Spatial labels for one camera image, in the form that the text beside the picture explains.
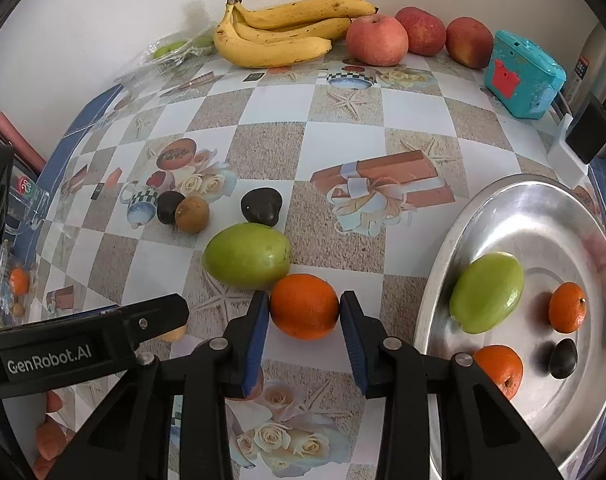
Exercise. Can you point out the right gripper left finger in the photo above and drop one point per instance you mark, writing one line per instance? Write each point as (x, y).
(127, 436)

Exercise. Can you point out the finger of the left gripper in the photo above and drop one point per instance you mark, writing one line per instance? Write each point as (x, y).
(61, 352)

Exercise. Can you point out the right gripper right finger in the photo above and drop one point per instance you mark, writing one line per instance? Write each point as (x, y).
(438, 408)

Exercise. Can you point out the large front orange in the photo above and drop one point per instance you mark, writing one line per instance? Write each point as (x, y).
(503, 365)

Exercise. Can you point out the brown fruit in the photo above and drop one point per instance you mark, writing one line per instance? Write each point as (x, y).
(192, 215)
(173, 335)

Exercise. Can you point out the green mango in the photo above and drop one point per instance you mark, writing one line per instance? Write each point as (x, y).
(247, 256)
(488, 290)

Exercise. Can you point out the dark plum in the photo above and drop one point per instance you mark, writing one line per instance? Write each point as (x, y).
(168, 202)
(563, 359)

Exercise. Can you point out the orange with stem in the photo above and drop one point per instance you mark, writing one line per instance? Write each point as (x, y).
(567, 308)

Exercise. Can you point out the small orange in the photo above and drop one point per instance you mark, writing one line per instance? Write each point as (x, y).
(304, 306)

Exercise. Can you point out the dark avocado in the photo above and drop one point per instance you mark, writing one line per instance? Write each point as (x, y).
(262, 205)

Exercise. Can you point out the clear container with green fruits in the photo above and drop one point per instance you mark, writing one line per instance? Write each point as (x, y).
(161, 58)

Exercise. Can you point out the glass mug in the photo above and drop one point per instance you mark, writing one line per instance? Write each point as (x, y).
(27, 204)

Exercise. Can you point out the clear container with orange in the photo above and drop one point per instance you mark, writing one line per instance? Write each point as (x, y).
(15, 288)

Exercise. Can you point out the silver metal plate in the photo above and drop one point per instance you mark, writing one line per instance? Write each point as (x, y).
(556, 240)

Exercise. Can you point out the patterned tablecloth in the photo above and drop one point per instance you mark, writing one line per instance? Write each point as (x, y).
(411, 186)

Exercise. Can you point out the white power strip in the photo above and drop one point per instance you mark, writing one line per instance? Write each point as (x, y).
(570, 169)

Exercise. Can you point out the yellow banana bunch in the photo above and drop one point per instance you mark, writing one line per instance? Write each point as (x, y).
(291, 33)

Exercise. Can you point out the black power adapter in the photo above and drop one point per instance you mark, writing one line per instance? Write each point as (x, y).
(586, 135)

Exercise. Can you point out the teal plastic box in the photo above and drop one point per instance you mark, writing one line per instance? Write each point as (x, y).
(522, 76)

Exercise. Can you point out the right red apple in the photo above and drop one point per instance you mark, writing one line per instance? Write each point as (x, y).
(469, 42)

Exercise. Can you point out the red apple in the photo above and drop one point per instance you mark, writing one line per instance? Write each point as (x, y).
(469, 42)
(426, 33)
(377, 40)

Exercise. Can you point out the steel kettle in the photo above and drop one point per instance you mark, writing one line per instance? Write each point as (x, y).
(589, 73)

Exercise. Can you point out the front red apple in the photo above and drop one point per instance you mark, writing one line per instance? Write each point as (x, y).
(377, 40)

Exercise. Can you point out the middle red apple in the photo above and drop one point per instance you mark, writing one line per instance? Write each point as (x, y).
(426, 33)

